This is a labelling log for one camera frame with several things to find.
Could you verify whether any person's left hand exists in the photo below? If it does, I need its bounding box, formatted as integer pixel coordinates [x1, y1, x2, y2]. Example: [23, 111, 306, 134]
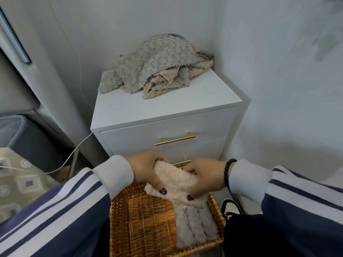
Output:
[125, 149, 171, 196]

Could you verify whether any person's right hand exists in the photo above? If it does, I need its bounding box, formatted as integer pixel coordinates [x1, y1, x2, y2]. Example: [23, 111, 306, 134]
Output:
[183, 157, 228, 201]

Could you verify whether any single beige towel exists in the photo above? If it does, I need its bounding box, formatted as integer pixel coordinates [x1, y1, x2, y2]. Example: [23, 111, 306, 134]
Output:
[144, 160, 209, 209]

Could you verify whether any single grey towel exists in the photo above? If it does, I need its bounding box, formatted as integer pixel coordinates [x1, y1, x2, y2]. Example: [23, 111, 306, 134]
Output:
[185, 207, 207, 244]
[198, 205, 220, 241]
[173, 206, 197, 250]

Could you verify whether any orange wicker basket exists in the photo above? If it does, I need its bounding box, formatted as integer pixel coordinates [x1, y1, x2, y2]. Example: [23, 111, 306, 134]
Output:
[109, 164, 227, 257]

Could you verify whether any pile of beige grey towels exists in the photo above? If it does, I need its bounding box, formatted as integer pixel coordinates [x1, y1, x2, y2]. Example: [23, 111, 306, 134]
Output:
[98, 33, 215, 100]

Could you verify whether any person's right forearm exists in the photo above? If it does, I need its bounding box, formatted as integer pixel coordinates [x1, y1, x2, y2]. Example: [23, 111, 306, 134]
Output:
[228, 158, 343, 257]

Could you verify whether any person's left forearm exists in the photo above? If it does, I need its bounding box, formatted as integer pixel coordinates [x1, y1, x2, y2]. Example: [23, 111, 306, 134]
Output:
[0, 155, 134, 257]

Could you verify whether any person's right shoe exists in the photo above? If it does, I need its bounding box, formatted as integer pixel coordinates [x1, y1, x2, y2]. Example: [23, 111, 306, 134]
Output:
[221, 198, 243, 221]

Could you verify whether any white nightstand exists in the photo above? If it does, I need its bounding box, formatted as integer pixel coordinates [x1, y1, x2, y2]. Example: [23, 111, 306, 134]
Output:
[90, 68, 250, 166]

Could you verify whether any patterned beige bedspread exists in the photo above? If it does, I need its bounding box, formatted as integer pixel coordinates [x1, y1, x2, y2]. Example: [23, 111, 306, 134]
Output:
[0, 147, 61, 224]

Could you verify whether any grey padded headboard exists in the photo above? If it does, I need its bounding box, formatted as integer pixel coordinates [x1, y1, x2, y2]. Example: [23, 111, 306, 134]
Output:
[0, 49, 41, 115]

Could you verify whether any silver headboard trim strip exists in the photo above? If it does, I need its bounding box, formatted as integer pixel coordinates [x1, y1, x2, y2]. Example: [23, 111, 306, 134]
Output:
[0, 6, 33, 65]

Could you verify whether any black bead bracelet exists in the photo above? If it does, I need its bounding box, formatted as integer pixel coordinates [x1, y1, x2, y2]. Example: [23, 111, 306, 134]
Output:
[223, 158, 238, 188]

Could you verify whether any short gold drawer handle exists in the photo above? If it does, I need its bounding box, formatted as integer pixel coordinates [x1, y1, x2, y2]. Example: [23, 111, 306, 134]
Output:
[171, 156, 192, 167]

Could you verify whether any long gold drawer handle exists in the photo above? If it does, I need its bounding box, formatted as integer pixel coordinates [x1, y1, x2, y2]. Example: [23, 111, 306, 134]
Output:
[155, 132, 197, 147]

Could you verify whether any white charging cable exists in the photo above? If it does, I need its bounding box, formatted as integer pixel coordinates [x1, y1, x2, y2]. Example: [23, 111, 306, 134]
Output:
[0, 0, 95, 175]

